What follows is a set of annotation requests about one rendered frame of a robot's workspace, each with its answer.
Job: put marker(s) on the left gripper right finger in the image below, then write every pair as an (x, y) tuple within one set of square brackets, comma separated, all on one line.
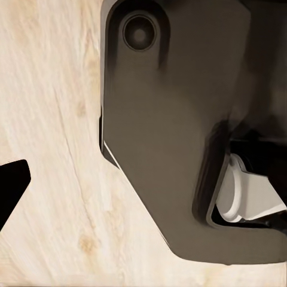
[(278, 178)]

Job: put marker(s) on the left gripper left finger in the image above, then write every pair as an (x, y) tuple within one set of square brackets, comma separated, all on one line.
[(14, 179)]

